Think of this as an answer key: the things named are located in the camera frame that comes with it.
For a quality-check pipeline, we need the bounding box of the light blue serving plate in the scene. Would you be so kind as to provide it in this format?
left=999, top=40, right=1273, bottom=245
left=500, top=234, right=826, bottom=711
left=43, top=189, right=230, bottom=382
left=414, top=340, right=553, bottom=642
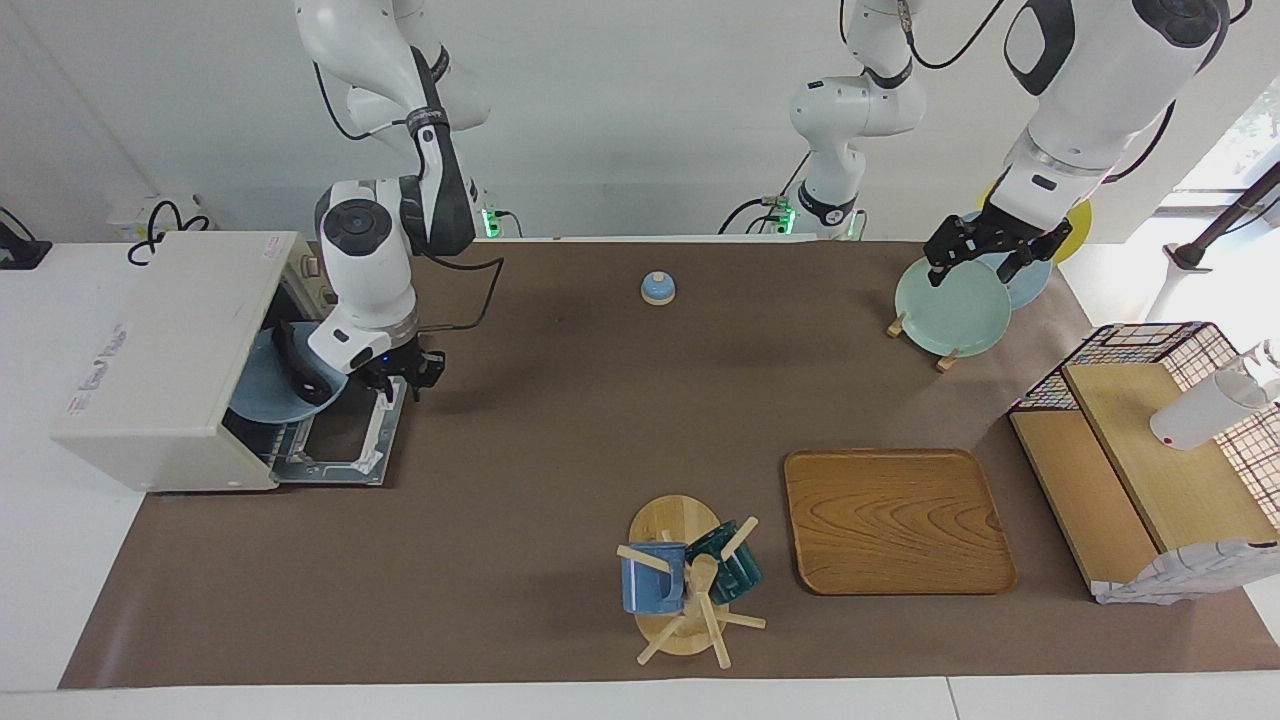
left=228, top=322, right=351, bottom=423

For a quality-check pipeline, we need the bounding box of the wooden step shelf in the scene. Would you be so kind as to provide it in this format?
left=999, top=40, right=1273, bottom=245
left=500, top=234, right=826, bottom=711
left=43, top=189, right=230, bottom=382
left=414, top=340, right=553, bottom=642
left=1008, top=362, right=1280, bottom=601

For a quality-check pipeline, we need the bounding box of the brown table mat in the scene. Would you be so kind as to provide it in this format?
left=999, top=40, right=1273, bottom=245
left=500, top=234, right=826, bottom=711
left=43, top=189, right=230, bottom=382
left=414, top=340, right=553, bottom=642
left=58, top=240, right=1280, bottom=691

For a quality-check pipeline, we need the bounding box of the pale green plate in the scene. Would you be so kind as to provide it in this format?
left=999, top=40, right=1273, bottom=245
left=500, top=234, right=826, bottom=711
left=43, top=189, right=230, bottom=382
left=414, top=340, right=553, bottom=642
left=894, top=255, right=1013, bottom=358

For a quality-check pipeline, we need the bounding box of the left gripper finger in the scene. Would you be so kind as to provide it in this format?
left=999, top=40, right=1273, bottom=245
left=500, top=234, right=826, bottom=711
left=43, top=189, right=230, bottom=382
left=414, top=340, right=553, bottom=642
left=925, top=228, right=966, bottom=289
left=998, top=222, right=1074, bottom=286

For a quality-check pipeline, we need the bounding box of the white cup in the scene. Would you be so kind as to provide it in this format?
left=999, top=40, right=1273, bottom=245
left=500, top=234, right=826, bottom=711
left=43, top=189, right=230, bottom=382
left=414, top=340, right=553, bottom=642
left=1150, top=340, right=1280, bottom=451

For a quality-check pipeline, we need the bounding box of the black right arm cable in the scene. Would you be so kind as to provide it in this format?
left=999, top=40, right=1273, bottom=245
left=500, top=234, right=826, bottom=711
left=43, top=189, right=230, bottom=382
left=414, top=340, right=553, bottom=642
left=312, top=60, right=506, bottom=331

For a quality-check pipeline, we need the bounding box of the wooden serving tray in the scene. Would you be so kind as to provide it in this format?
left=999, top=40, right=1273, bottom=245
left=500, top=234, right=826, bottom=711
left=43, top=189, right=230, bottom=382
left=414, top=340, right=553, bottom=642
left=783, top=449, right=1018, bottom=597

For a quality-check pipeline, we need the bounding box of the dark green mug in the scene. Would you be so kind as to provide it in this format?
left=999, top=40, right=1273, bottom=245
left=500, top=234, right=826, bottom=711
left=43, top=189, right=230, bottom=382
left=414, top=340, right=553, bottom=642
left=686, top=520, right=764, bottom=605

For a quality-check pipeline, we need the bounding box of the cream toaster oven body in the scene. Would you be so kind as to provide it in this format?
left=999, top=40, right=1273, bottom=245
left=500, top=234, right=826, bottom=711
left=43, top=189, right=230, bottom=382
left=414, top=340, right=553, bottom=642
left=52, top=232, right=346, bottom=493

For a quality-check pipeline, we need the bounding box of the black left base cable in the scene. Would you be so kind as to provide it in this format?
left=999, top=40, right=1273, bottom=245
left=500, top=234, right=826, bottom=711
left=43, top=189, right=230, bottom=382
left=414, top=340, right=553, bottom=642
left=720, top=150, right=813, bottom=236

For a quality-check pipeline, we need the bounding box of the black clamp device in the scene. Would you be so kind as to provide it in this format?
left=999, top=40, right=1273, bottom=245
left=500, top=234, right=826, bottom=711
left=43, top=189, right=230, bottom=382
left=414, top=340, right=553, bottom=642
left=0, top=207, right=53, bottom=271

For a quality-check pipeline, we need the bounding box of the black oven power cable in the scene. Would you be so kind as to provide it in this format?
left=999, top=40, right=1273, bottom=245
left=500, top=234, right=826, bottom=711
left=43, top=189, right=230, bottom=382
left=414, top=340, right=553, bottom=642
left=127, top=200, right=213, bottom=267

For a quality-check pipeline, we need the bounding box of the yellow plate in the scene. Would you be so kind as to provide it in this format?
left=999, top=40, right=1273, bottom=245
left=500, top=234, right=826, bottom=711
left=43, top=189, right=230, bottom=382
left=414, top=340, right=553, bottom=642
left=978, top=180, right=1093, bottom=266

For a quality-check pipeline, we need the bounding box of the metal oven wire rack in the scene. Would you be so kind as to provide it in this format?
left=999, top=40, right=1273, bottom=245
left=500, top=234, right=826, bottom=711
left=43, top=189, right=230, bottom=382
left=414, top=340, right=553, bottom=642
left=225, top=400, right=306, bottom=463

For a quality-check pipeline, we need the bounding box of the white power strip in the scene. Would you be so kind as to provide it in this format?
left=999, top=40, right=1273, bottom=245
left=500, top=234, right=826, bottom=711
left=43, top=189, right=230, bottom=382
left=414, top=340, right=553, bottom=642
left=108, top=195, right=216, bottom=241

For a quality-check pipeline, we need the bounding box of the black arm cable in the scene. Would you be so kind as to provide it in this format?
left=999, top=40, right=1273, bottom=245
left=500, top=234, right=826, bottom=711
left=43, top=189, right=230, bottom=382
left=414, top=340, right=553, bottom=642
left=900, top=0, right=1176, bottom=186
left=312, top=60, right=506, bottom=331

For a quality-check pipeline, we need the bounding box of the black stand pole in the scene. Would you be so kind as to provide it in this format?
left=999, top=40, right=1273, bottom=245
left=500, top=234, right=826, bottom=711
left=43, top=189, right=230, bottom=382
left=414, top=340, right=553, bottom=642
left=1165, top=160, right=1280, bottom=271

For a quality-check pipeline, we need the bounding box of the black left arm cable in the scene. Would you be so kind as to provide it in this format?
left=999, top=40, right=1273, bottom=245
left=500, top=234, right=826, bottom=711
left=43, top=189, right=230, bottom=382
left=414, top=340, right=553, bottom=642
left=900, top=0, right=1176, bottom=186

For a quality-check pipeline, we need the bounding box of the blue mug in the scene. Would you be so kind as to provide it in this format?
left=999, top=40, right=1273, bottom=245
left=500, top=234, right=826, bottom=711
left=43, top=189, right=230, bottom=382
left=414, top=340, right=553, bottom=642
left=621, top=542, right=689, bottom=615

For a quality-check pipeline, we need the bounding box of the black wire basket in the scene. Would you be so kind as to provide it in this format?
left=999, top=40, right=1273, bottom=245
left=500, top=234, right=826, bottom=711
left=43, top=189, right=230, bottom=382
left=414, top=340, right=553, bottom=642
left=1008, top=322, right=1280, bottom=531

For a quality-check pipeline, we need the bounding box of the wooden plate rack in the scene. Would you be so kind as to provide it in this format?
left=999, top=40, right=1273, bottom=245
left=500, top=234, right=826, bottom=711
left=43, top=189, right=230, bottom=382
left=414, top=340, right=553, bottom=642
left=886, top=312, right=963, bottom=373

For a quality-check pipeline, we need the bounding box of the wooden mug tree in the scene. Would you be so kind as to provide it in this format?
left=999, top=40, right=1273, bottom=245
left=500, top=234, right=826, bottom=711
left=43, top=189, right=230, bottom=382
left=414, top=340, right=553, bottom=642
left=616, top=495, right=767, bottom=669

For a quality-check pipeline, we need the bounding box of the pale blue racked plate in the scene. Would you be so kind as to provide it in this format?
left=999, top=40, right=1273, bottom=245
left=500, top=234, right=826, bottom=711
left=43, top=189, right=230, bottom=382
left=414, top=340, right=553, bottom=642
left=960, top=210, right=1053, bottom=311

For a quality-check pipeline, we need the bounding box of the toaster oven glass door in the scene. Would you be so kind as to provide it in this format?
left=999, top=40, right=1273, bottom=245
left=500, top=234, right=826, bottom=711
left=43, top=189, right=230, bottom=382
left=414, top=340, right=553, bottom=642
left=270, top=375, right=409, bottom=488

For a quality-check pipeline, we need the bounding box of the white crumpled cloth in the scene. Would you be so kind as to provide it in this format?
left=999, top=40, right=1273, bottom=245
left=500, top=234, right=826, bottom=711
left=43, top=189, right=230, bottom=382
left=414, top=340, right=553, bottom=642
left=1093, top=538, right=1280, bottom=606

